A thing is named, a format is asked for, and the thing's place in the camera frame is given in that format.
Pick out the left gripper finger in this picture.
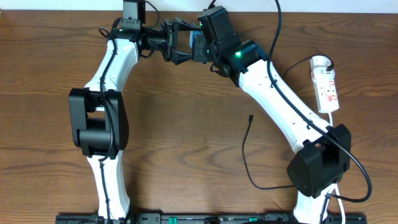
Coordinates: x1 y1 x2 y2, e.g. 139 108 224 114
177 17 201 31
172 50 193 65

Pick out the black USB charging cable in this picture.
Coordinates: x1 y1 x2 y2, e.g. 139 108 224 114
241 54 335 191

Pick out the blue Galaxy smartphone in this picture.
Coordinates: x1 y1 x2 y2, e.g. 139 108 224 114
189 30 201 50

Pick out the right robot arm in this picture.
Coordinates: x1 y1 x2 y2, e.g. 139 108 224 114
219 40 351 223

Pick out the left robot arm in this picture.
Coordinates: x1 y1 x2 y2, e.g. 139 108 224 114
68 17 201 223

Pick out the white power strip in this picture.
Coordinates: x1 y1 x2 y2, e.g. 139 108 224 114
311 67 340 113

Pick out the white power strip cord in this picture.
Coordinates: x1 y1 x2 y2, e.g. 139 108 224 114
326 111 346 224

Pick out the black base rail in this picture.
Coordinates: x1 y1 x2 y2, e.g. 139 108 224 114
55 213 368 224

